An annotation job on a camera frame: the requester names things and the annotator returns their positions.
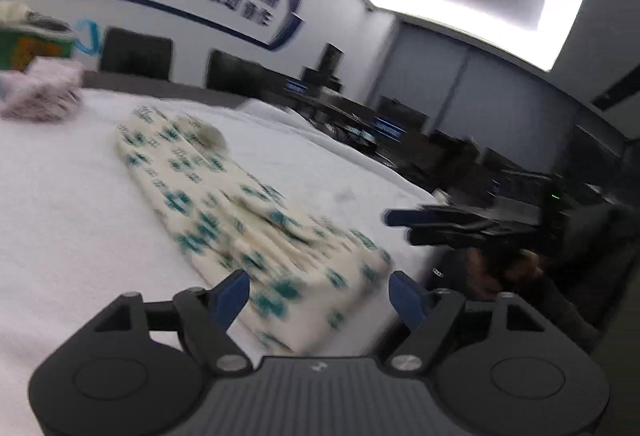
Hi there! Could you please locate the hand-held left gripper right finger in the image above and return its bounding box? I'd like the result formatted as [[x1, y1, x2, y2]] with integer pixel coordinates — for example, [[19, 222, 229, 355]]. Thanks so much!
[[387, 270, 546, 373]]

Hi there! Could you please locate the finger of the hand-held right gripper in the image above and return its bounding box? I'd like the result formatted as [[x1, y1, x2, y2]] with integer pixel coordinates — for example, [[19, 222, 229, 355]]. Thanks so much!
[[382, 205, 480, 230], [407, 224, 488, 248]]

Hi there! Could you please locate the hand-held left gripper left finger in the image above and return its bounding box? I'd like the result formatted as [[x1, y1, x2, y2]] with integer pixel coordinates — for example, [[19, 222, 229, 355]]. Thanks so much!
[[92, 268, 253, 373]]

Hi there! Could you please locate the cream teal floral garment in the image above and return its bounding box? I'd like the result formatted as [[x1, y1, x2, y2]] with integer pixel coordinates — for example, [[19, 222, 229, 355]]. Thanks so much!
[[112, 103, 393, 352]]

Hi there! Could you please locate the person's right forearm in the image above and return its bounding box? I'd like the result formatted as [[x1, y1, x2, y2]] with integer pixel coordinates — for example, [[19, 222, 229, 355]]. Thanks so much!
[[505, 266, 608, 354]]

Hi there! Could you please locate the person's right hand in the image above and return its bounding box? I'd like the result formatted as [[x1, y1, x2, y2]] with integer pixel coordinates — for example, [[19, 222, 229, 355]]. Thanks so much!
[[470, 247, 550, 293]]

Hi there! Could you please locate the person's dark clothing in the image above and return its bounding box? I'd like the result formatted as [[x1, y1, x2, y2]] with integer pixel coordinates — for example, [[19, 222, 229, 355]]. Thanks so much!
[[425, 246, 501, 303]]

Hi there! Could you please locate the black speaker box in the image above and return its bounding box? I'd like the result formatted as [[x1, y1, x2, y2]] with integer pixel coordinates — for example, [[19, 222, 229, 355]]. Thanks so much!
[[317, 43, 344, 77]]

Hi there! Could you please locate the black chair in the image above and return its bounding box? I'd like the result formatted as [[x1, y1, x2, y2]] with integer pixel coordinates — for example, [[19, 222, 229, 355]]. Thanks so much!
[[98, 27, 173, 81], [206, 48, 262, 93]]

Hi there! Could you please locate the lilac crumpled cloth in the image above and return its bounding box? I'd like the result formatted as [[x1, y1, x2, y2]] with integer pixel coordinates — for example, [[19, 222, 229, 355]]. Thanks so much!
[[0, 57, 86, 123]]

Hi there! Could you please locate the blue ribbon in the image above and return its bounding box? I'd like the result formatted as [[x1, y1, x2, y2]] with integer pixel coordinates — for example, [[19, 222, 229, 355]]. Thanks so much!
[[74, 18, 104, 55]]

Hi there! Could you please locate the green storage box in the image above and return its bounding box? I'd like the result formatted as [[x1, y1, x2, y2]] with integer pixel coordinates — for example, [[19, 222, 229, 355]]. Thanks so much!
[[0, 13, 77, 72]]

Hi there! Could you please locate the white fluffy item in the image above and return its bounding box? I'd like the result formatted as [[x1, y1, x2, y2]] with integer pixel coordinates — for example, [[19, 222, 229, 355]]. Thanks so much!
[[0, 0, 32, 24]]

